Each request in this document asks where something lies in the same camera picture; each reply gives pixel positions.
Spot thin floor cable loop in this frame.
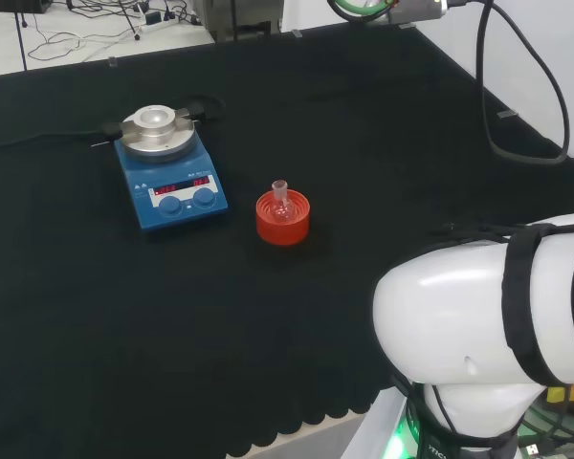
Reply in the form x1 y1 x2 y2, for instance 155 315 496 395
27 26 138 63

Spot black bench cloth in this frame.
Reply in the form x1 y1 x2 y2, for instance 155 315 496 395
0 21 574 459

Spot black box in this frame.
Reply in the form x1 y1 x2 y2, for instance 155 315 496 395
0 0 53 14

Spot white power strip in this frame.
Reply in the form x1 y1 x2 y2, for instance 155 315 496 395
136 16 181 33

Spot blue base heater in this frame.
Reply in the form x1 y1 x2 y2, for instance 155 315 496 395
101 102 230 242

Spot clear glass round-bottom flask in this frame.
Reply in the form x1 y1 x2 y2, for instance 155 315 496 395
269 179 296 226

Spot black heater power cable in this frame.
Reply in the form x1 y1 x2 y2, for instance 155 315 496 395
0 124 109 150

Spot red ribbed flask ring stand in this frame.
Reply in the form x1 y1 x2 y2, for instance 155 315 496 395
255 189 311 248

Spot grey metal cabinet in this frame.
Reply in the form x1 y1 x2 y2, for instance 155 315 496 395
193 0 286 44

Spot black heater sensor cable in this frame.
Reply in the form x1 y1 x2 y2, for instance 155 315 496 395
184 94 227 121

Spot black tripod leg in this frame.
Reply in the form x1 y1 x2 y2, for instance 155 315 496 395
117 0 143 42

